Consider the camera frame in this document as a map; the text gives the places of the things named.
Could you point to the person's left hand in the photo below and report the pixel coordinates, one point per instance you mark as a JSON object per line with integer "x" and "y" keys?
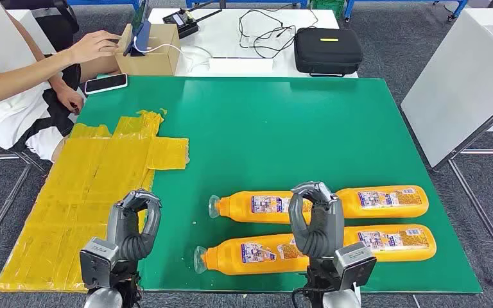
{"x": 71, "y": 101}

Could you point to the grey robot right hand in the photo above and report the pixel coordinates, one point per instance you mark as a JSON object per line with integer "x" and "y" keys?
{"x": 327, "y": 225}

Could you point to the person's right hand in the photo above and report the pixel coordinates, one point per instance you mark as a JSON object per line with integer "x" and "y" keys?
{"x": 93, "y": 46}

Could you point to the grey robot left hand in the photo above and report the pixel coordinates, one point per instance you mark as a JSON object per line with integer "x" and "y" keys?
{"x": 119, "y": 225}

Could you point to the orange detergent bottle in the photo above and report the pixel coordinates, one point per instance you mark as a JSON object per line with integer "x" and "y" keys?
{"x": 225, "y": 259}
{"x": 238, "y": 208}
{"x": 348, "y": 204}
{"x": 421, "y": 251}

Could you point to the person's left forearm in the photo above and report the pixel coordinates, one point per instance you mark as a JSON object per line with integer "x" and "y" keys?
{"x": 27, "y": 38}

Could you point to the person's right forearm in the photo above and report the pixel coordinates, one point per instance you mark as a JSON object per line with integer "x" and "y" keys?
{"x": 25, "y": 74}

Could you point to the smartphone with white edge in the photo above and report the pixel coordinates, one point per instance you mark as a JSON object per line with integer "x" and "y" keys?
{"x": 106, "y": 83}

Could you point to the tablet in blue case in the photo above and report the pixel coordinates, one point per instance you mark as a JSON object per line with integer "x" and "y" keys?
{"x": 142, "y": 40}

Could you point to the yellow taped sheet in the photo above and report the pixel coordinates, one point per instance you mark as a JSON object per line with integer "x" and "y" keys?
{"x": 80, "y": 191}

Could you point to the cardboard box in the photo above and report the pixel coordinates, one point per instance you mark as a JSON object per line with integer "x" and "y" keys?
{"x": 157, "y": 63}

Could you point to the black remote controller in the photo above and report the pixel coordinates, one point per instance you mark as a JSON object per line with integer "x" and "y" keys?
{"x": 180, "y": 23}

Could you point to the person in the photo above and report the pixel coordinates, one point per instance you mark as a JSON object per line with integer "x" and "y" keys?
{"x": 0, "y": 42}

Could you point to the green table board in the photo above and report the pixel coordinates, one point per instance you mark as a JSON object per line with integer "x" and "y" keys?
{"x": 272, "y": 127}

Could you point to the white desk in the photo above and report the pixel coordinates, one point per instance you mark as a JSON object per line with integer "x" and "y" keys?
{"x": 225, "y": 29}

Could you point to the white power strip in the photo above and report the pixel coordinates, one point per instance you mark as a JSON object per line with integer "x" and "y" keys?
{"x": 240, "y": 67}

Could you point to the black carrying case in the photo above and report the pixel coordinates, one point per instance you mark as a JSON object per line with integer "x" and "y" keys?
{"x": 327, "y": 55}

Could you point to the large white table panel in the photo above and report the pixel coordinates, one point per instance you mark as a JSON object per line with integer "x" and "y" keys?
{"x": 463, "y": 85}

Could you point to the green plastic crate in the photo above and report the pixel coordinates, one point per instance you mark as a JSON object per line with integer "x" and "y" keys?
{"x": 327, "y": 5}

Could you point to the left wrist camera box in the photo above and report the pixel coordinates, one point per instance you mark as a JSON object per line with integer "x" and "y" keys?
{"x": 97, "y": 259}

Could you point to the blue metal frame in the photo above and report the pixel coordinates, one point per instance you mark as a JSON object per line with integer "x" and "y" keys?
{"x": 250, "y": 2}
{"x": 348, "y": 8}
{"x": 102, "y": 2}

